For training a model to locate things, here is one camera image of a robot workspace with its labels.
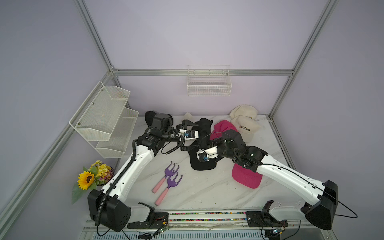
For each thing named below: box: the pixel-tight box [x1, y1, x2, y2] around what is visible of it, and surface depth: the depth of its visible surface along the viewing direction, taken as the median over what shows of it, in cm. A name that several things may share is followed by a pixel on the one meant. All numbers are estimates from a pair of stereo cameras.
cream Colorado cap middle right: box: [230, 115, 262, 143], surface depth 109 cm
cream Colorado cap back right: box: [229, 104, 258, 120], surface depth 118 cm
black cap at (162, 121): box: [145, 110, 174, 129], surface depth 58 cm
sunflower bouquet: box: [71, 160, 114, 205], surface depth 64 cm
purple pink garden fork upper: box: [151, 161, 180, 194], surface depth 90 cm
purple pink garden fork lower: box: [154, 172, 183, 206], surface depth 86 cm
